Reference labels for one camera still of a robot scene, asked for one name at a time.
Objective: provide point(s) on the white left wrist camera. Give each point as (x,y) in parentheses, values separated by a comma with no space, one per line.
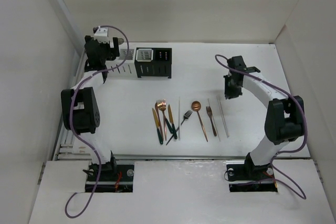
(101,34)

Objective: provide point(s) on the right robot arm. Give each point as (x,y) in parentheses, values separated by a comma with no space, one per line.
(284,121)

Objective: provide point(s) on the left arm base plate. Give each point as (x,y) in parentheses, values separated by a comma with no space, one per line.
(123,176)

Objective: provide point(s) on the white insert in black container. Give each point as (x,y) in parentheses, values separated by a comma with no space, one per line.
(144,54)

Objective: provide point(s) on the black fork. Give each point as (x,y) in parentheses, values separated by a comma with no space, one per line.
(186,116)

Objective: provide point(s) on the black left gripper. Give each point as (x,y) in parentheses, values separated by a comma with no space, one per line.
(112,52)

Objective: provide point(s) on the small copper fork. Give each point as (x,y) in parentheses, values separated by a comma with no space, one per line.
(210,115)

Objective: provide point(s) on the aluminium frame rail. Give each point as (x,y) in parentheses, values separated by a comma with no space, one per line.
(64,140)

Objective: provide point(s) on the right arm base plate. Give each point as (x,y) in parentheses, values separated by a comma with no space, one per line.
(243,181)

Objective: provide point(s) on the black slotted utensil container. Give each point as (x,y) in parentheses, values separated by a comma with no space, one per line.
(160,66)

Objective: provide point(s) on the white slotted utensil container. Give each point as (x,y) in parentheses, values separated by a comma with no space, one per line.
(123,65)

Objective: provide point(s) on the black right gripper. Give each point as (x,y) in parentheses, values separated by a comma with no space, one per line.
(228,93)

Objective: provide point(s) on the copper spoon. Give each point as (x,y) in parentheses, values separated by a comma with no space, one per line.
(196,106)

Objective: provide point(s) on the silver spoon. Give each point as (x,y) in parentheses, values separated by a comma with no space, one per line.
(120,41)

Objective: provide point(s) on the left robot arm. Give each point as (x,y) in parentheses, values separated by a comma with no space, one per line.
(80,110)

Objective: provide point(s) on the gold knife green handle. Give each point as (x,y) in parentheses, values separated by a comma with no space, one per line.
(171,119)
(157,127)

